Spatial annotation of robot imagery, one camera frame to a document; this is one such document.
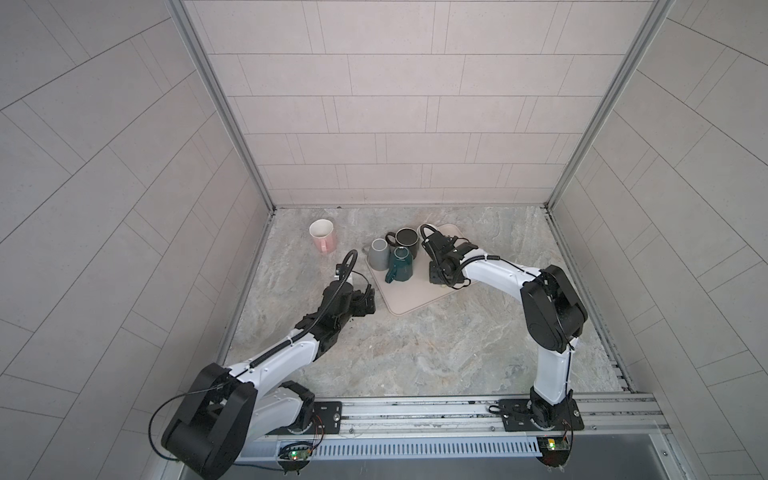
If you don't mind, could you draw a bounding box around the pink mug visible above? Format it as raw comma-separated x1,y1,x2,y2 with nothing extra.
309,219,337,254

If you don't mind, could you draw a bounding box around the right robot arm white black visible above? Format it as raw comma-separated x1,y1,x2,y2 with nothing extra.
419,224,588,432

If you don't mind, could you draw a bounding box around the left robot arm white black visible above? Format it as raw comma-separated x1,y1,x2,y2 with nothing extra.
154,280,376,479

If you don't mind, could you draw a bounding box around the black mug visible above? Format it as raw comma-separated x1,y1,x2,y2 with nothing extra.
384,227,420,258

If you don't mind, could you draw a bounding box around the dark green mug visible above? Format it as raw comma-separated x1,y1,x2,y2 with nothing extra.
385,246,413,283

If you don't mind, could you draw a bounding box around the grey mug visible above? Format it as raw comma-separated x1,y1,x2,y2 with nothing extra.
363,238,390,271

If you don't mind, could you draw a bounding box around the beige rectangular tray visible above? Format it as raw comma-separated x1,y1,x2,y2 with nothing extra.
362,228,457,316

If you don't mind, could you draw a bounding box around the left circuit board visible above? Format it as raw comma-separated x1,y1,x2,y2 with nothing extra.
277,441,315,474

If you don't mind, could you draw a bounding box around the circuit board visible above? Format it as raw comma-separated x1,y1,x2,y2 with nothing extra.
536,437,571,468
277,441,315,474

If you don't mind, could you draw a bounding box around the white vent grille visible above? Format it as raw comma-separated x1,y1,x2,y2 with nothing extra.
238,437,541,463

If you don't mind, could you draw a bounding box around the right circuit board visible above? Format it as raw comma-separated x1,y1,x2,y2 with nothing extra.
536,437,571,468

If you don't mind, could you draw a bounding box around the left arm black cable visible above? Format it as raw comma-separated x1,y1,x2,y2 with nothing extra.
146,249,361,463

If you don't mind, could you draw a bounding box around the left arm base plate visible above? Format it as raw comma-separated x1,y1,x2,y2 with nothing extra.
270,401,343,435

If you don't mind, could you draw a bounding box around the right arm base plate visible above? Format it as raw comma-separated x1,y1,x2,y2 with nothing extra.
488,398,585,432

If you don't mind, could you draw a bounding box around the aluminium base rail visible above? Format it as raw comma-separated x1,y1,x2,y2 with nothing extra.
287,392,670,444

